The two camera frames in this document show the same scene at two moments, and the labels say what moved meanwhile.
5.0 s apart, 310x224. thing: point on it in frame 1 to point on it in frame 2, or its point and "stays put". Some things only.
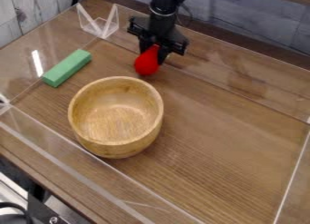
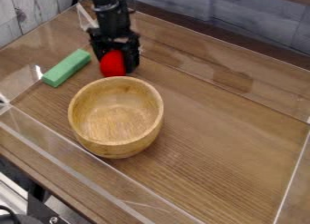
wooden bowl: (115, 115) stays put
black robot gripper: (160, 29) to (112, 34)
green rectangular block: (67, 67) stays put
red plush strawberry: (147, 62) to (111, 64)
